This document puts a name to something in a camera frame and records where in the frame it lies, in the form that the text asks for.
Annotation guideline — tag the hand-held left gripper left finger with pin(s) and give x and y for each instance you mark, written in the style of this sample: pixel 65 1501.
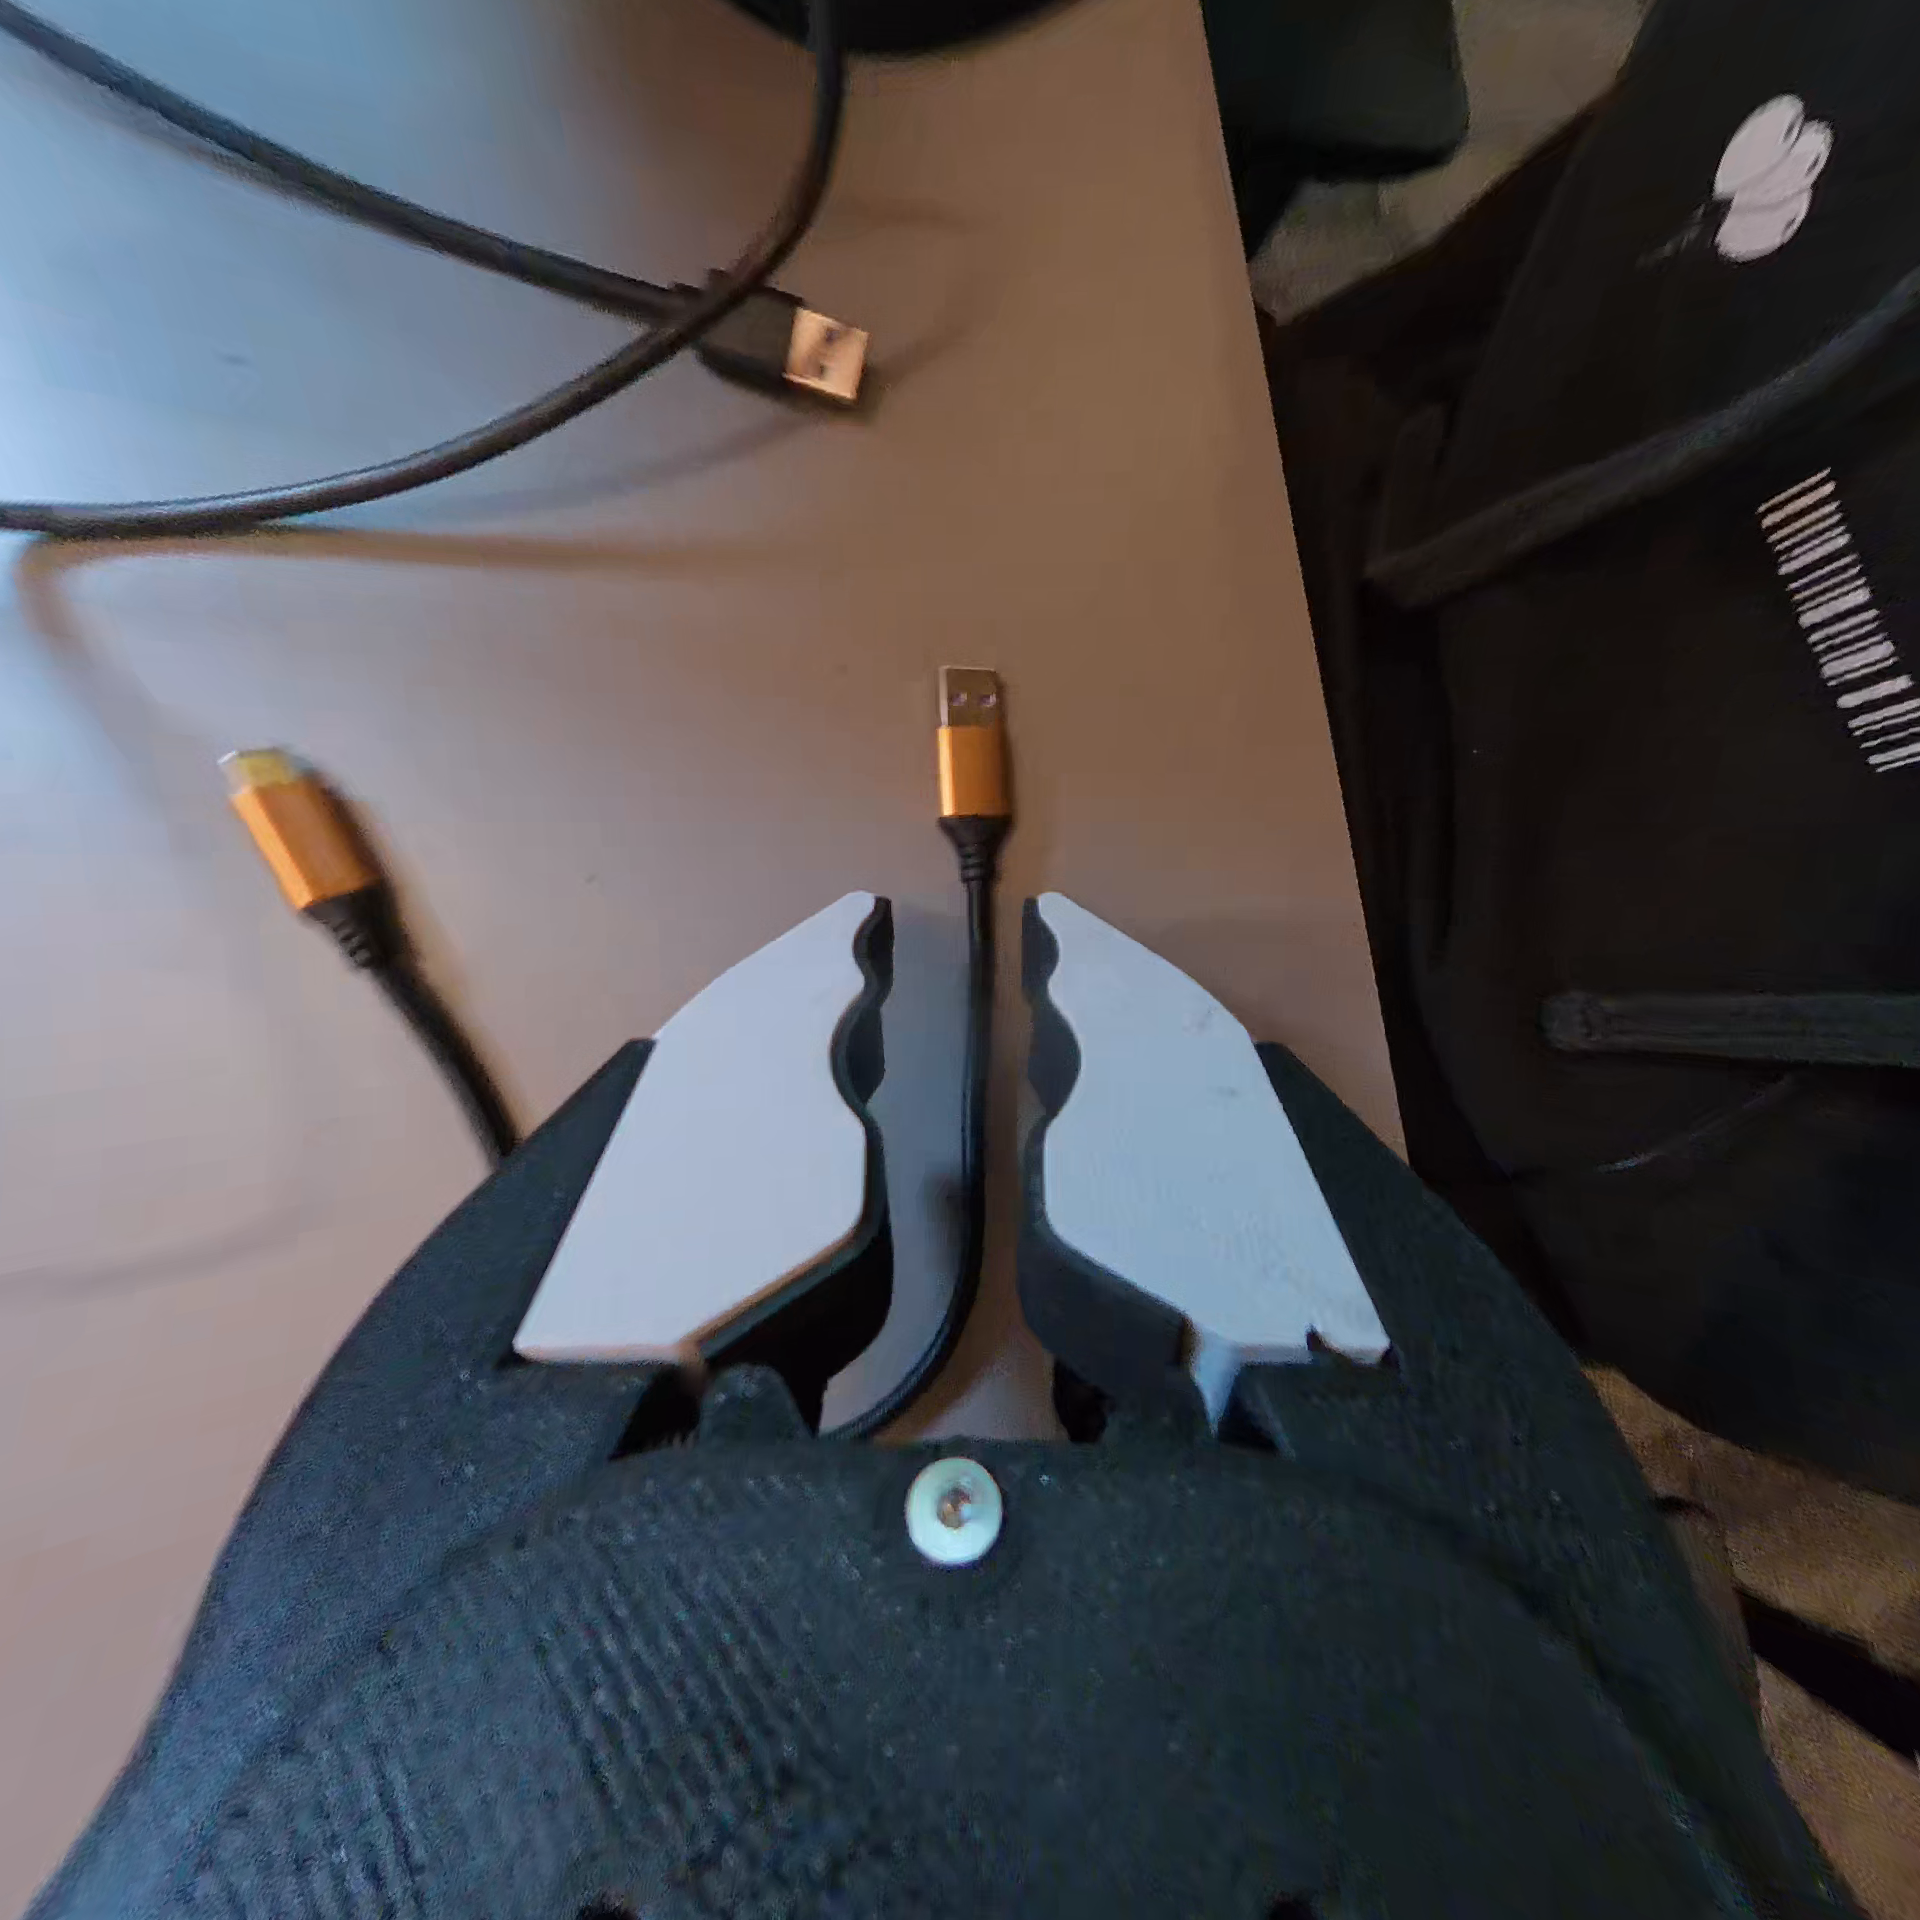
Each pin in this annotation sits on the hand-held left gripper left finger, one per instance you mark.
pixel 705 1186

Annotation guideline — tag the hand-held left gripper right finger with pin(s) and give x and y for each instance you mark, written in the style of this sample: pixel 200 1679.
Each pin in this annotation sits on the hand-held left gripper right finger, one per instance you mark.
pixel 1200 1186

